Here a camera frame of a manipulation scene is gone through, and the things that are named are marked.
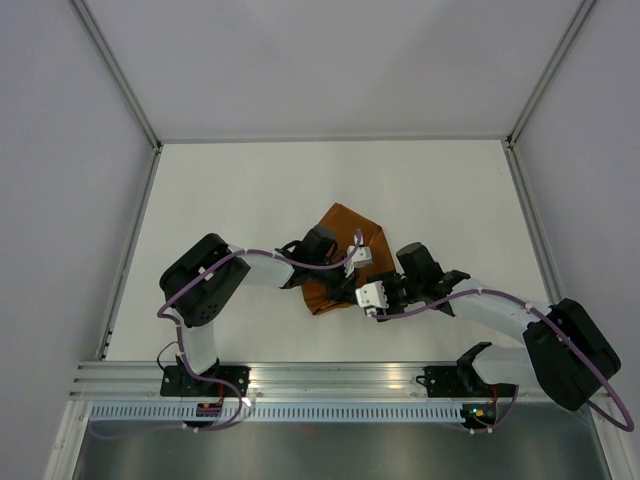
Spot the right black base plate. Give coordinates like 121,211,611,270
415,365,516,399

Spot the aluminium front rail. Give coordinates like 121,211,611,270
69,361,614,401

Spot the left aluminium frame post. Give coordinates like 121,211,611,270
68,0,162,153

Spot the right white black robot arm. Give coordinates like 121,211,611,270
356,242,621,411

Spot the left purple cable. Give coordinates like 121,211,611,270
87,228,364,441

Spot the aluminium frame post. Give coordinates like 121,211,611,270
68,0,162,153
503,0,599,150

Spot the right aluminium frame post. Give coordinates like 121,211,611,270
503,0,599,150

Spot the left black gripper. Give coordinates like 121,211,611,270
310,256,360,305

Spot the brown cloth napkin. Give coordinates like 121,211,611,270
301,203,395,316

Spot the rear aluminium frame bar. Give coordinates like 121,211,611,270
159,133,510,145

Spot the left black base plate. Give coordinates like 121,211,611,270
160,364,250,398

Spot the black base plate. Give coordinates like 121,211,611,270
415,365,516,399
160,364,250,398

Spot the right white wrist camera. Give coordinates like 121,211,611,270
355,280,389,317

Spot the white slotted cable duct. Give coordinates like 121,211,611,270
90,401,464,423

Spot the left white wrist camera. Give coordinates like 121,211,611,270
344,245,373,277

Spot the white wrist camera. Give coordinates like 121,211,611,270
355,280,389,317
344,245,373,277

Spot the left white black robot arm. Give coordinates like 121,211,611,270
157,225,372,396

